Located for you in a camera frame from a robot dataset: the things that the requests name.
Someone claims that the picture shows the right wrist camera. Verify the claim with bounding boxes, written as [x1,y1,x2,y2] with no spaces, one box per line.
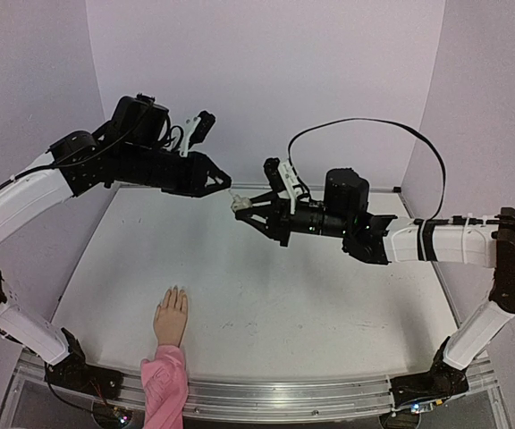
[264,157,309,215]

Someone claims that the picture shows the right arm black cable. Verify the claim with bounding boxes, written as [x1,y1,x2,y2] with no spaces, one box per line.
[287,117,515,296]

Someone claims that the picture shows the clear nail polish bottle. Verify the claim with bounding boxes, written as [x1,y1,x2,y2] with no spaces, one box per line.
[231,194,253,213]

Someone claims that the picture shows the aluminium front frame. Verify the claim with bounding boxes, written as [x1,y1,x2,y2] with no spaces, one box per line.
[0,349,511,428]

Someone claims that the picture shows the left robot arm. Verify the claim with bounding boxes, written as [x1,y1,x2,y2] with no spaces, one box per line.
[0,94,232,400]

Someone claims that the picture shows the pink sleeve cloth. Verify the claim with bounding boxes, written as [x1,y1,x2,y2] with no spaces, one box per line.
[140,345,189,429]

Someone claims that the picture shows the white nail polish cap brush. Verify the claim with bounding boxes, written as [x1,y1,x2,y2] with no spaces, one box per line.
[228,189,239,201]

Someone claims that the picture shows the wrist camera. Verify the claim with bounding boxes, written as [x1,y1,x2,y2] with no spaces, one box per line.
[264,157,309,215]
[178,110,216,157]

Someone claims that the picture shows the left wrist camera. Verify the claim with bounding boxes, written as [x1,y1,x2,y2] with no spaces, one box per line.
[178,110,216,157]

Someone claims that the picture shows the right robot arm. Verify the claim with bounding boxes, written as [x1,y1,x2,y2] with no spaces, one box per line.
[232,163,515,414]

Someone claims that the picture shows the mannequin hand with nails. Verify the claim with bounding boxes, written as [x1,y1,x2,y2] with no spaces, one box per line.
[153,286,189,347]

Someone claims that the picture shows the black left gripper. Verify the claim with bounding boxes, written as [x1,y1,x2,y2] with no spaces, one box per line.
[120,142,235,198]

